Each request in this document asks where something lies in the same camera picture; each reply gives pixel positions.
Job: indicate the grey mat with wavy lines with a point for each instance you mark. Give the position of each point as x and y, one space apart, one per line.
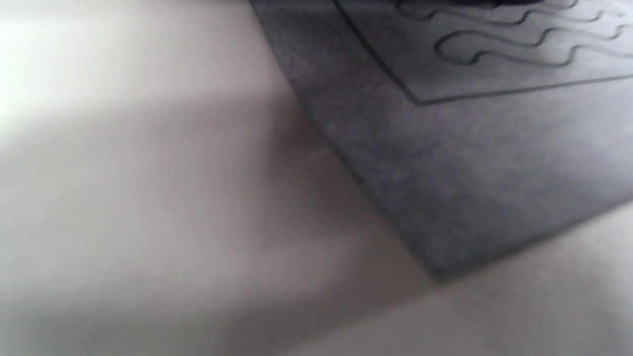
460 168

